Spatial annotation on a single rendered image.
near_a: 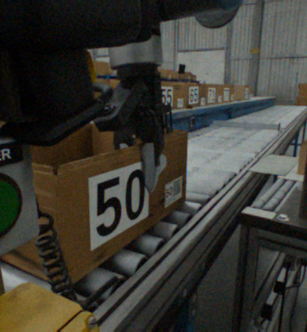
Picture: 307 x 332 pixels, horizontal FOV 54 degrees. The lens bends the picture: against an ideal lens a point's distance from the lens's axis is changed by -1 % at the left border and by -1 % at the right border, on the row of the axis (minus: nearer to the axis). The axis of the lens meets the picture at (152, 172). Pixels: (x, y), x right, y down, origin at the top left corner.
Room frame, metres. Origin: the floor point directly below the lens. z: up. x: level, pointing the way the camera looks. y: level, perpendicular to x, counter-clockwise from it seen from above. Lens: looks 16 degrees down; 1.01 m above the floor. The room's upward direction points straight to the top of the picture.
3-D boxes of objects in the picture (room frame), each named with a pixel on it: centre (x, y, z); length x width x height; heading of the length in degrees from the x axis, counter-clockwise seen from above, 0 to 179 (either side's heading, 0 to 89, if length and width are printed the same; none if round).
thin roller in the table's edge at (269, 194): (0.75, -0.31, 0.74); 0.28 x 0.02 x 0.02; 145
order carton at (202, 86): (2.21, -0.18, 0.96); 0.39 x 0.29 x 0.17; 151
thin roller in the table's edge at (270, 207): (0.74, -0.33, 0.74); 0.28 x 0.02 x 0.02; 145
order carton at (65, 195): (0.59, 0.14, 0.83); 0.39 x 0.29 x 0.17; 149
